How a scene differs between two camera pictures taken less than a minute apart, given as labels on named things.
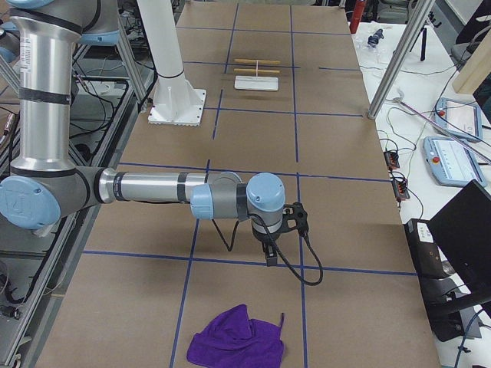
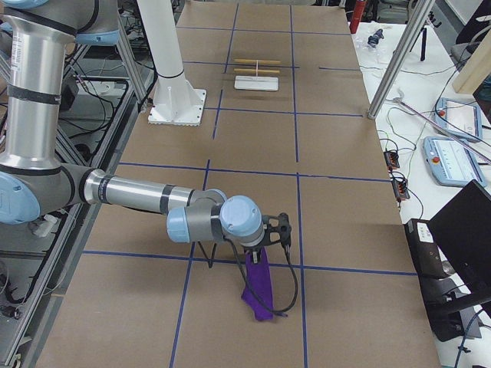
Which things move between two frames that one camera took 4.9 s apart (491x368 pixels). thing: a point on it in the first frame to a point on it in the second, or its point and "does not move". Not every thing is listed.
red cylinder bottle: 357,14 does not move
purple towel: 232,340 to 257,293
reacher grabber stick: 448,132 does not move
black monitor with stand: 461,233 does not move
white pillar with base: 175,102 does not move
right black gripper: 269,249 to 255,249
